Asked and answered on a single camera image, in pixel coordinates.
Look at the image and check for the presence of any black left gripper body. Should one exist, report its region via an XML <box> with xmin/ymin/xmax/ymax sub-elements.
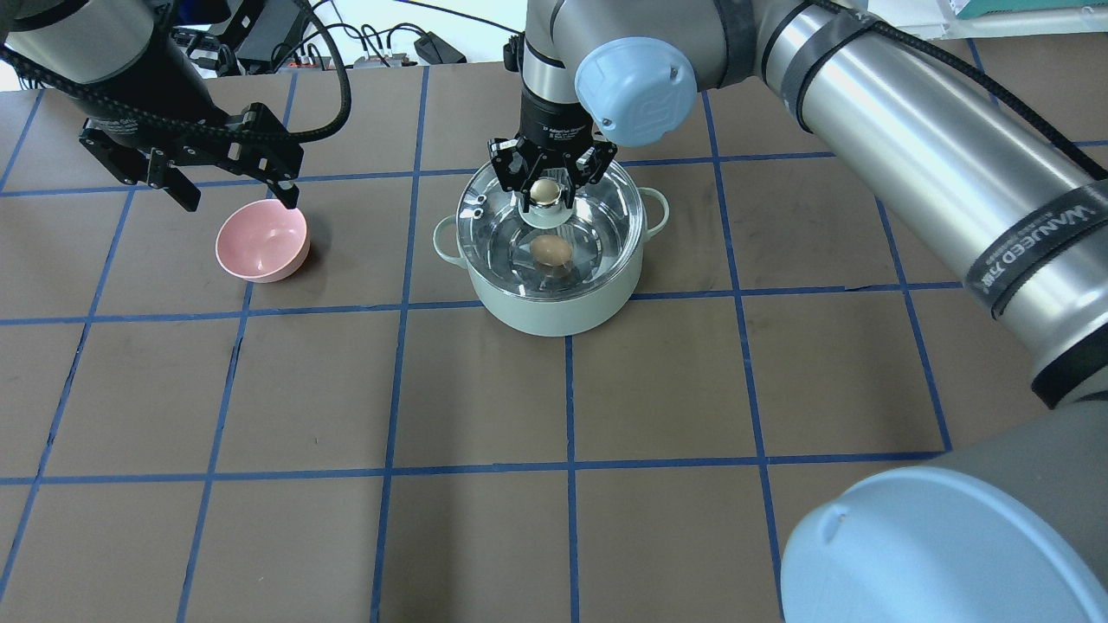
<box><xmin>80</xmin><ymin>35</ymin><xmax>302</xmax><ymax>183</ymax></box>

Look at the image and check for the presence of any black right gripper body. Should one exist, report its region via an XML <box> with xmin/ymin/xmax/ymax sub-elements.
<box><xmin>514</xmin><ymin>86</ymin><xmax>595</xmax><ymax>176</ymax></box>

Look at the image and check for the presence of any brown egg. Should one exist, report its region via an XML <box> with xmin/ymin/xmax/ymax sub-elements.
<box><xmin>529</xmin><ymin>235</ymin><xmax>574</xmax><ymax>267</ymax></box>

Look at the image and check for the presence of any glass pot lid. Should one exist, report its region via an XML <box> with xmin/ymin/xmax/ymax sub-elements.
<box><xmin>447</xmin><ymin>163</ymin><xmax>669</xmax><ymax>302</ymax></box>

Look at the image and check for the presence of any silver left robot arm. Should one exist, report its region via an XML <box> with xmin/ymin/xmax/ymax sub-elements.
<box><xmin>4</xmin><ymin>1</ymin><xmax>304</xmax><ymax>212</ymax></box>

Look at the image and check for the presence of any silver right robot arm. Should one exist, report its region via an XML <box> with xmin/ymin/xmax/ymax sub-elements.
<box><xmin>488</xmin><ymin>1</ymin><xmax>1105</xmax><ymax>622</ymax></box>

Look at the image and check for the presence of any mint green cooking pot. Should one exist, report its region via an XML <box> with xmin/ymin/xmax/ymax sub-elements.
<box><xmin>432</xmin><ymin>163</ymin><xmax>670</xmax><ymax>337</ymax></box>

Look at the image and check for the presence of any pink bowl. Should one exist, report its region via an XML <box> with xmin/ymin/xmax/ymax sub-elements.
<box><xmin>215</xmin><ymin>200</ymin><xmax>310</xmax><ymax>284</ymax></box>

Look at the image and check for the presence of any black power adapter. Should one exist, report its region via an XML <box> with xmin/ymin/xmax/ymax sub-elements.
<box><xmin>413</xmin><ymin>31</ymin><xmax>466</xmax><ymax>67</ymax></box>

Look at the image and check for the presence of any black braided left cable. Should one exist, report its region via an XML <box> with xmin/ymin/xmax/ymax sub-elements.
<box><xmin>0</xmin><ymin>0</ymin><xmax>353</xmax><ymax>146</ymax></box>

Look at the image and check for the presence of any black braided cable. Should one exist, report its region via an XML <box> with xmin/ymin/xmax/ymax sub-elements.
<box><xmin>0</xmin><ymin>0</ymin><xmax>353</xmax><ymax>146</ymax></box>
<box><xmin>814</xmin><ymin>0</ymin><xmax>1108</xmax><ymax>183</ymax></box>

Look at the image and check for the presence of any black braided right cable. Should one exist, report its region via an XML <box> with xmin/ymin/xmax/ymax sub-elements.
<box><xmin>814</xmin><ymin>0</ymin><xmax>1108</xmax><ymax>183</ymax></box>

